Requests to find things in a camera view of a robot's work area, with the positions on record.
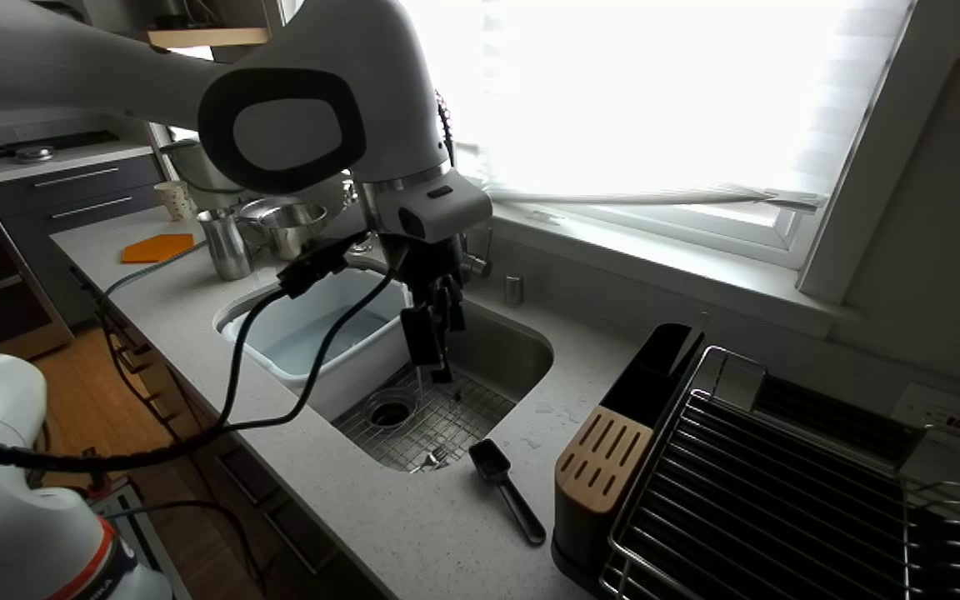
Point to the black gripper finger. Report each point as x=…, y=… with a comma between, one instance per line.
x=424, y=343

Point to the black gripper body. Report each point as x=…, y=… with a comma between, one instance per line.
x=431, y=275

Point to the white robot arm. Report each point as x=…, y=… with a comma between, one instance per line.
x=341, y=88

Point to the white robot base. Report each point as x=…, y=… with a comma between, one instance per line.
x=51, y=543

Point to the small chrome sink button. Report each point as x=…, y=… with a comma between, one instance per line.
x=516, y=289

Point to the steel canister on counter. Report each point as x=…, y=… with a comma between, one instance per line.
x=224, y=244

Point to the orange cloth on counter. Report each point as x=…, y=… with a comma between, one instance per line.
x=157, y=247

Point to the white plastic wash basin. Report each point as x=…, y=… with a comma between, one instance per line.
x=366, y=355

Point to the wooden knife block insert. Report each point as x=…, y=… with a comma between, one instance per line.
x=600, y=457

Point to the black dish drying rack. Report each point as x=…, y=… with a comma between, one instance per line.
x=756, y=487

